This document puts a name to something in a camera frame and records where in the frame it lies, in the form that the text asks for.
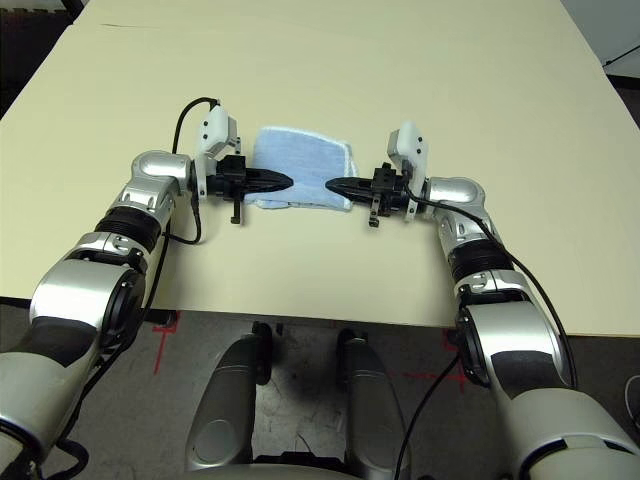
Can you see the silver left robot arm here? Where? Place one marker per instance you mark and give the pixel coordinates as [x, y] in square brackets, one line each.
[100, 280]

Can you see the light blue towel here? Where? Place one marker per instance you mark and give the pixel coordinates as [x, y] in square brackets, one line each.
[310, 165]

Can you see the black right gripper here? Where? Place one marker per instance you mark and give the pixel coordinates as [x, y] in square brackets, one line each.
[390, 192]

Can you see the grey left robot leg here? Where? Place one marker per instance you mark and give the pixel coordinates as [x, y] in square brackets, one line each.
[225, 400]

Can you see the grey robot waist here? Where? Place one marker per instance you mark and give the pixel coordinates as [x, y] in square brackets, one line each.
[280, 470]

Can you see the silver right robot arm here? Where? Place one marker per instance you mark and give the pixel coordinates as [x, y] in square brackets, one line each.
[500, 320]

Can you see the black metal frame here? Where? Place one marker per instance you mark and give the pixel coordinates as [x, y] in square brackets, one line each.
[70, 4]

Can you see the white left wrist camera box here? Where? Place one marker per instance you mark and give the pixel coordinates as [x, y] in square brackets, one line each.
[212, 137]

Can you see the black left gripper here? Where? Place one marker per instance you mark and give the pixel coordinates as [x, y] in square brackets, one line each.
[227, 182]

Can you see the grey robot leg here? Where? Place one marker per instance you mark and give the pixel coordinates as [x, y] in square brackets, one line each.
[372, 410]
[225, 400]

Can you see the grey right robot leg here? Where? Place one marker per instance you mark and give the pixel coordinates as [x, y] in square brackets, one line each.
[372, 410]

